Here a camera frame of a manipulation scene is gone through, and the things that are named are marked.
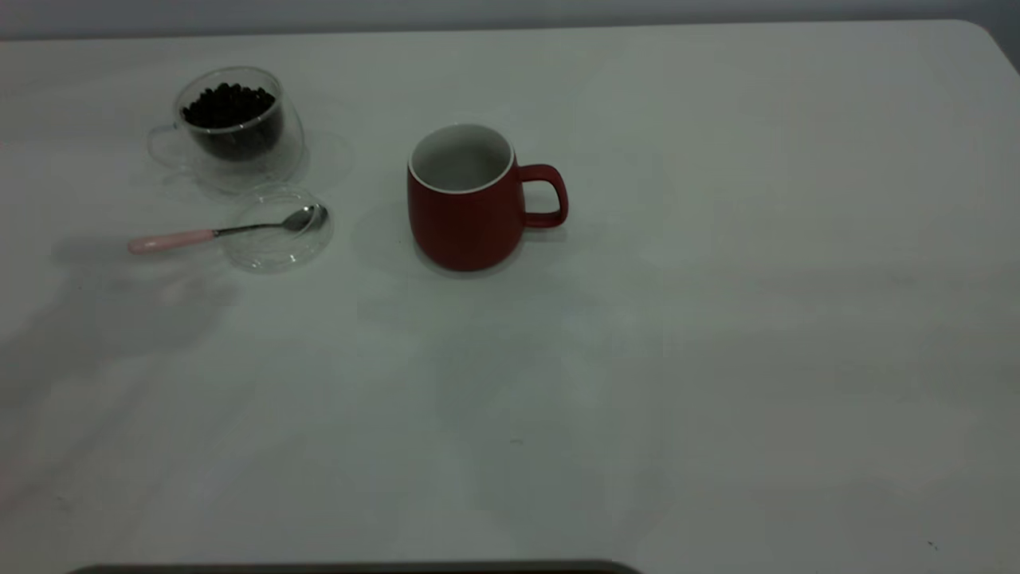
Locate clear glass cup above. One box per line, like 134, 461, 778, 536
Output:
147, 66, 307, 196

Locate red ceramic mug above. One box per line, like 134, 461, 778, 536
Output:
406, 122, 570, 273

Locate pink handled metal spoon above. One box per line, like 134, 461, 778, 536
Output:
127, 206, 320, 256

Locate dark coffee beans pile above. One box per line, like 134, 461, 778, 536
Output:
182, 82, 285, 161

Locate clear glass lid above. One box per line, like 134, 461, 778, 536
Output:
222, 184, 335, 274

